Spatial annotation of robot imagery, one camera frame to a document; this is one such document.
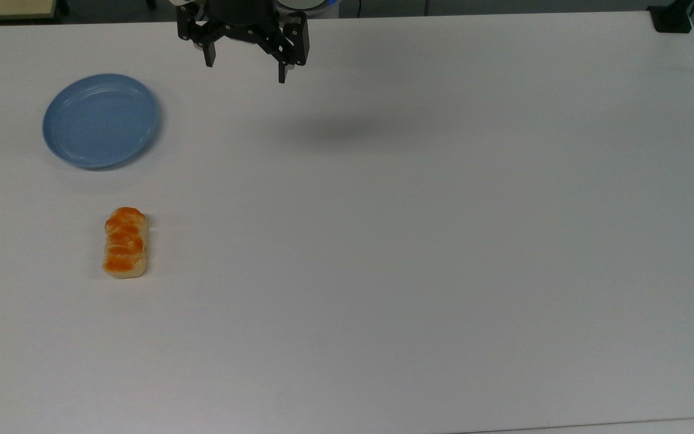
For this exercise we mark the orange glazed bread loaf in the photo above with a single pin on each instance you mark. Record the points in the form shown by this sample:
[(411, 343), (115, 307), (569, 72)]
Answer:
[(125, 242)]

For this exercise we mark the black table clamp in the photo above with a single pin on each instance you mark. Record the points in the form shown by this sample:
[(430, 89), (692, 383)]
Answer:
[(671, 18)]

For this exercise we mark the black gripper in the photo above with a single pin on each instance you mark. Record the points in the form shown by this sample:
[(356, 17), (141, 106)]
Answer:
[(241, 15)]

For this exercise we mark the blue round plate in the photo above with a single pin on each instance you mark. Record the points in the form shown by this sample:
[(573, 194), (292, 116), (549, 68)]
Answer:
[(100, 120)]

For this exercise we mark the light wooden furniture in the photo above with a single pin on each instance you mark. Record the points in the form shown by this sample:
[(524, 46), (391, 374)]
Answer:
[(6, 8)]

